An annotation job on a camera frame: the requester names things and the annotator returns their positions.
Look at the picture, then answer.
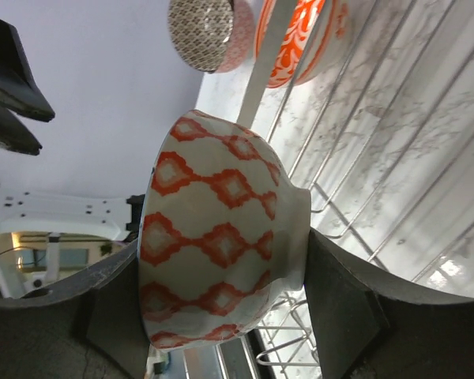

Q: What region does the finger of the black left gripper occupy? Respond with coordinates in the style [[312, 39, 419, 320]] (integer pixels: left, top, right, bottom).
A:
[[0, 19, 55, 122], [0, 106, 43, 156]]

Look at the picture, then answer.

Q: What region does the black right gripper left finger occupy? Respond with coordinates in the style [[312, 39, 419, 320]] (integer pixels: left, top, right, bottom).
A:
[[0, 242, 150, 378]]

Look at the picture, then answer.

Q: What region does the stainless wire dish rack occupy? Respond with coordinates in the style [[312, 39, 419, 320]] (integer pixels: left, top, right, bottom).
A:
[[200, 1, 474, 378]]

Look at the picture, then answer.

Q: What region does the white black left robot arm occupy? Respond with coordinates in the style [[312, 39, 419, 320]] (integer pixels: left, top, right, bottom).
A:
[[0, 19, 145, 242]]

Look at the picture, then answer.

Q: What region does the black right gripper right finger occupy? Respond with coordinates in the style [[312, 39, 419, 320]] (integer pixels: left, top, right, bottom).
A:
[[304, 230, 474, 378]]

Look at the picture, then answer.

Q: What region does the blue triangle pattern bowl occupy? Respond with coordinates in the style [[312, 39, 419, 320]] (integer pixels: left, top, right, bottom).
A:
[[137, 110, 311, 351]]

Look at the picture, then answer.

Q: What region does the brown dotted pattern bowl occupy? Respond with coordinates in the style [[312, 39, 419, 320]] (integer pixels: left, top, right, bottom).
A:
[[167, 0, 255, 73]]

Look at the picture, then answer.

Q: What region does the orange floral white bowl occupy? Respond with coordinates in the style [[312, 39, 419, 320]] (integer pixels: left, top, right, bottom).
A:
[[267, 0, 352, 88]]

